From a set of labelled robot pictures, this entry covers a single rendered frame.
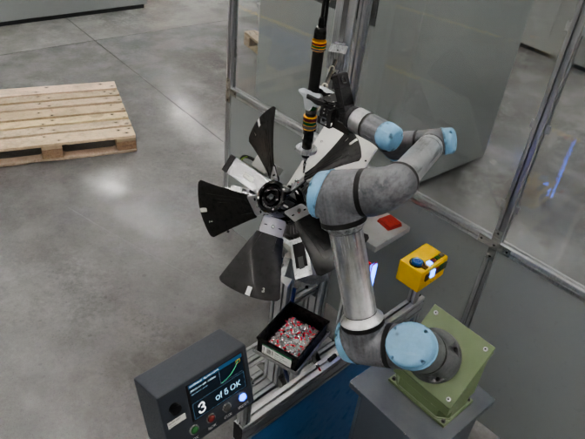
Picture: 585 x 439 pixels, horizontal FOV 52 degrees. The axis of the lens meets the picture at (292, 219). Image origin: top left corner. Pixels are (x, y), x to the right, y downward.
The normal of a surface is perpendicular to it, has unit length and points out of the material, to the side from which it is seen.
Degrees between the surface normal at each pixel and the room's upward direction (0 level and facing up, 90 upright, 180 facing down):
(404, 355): 43
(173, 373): 15
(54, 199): 0
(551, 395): 90
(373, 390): 0
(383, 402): 0
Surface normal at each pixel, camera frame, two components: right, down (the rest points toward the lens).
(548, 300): -0.72, 0.36
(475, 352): -0.48, -0.31
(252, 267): 0.08, -0.05
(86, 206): 0.09, -0.80
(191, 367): -0.09, -0.90
